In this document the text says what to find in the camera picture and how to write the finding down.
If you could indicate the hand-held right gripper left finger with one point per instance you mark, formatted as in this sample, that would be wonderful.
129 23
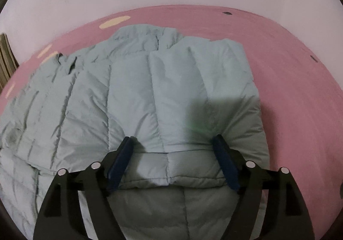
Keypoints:
120 165

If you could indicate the pink dotted bed sheet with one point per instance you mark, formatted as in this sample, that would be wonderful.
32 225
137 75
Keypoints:
294 95

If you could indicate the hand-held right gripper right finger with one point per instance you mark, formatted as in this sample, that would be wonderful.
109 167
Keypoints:
226 162

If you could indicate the light blue puffer jacket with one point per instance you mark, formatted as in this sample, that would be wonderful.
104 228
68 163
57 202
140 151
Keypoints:
134 95

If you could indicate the brown striped object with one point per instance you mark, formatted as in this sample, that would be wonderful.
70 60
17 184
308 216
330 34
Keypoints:
6 60

